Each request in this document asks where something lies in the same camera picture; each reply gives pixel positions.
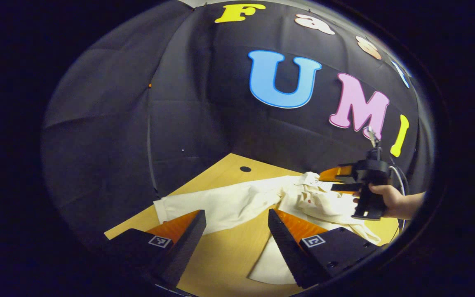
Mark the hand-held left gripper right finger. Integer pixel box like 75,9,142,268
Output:
268,208,380,289

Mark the black backdrop cloth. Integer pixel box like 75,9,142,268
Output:
42,0,434,248

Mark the cream button shirt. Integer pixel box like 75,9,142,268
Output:
154,171,382,285

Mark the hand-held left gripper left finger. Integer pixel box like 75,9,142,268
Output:
106,210,207,289

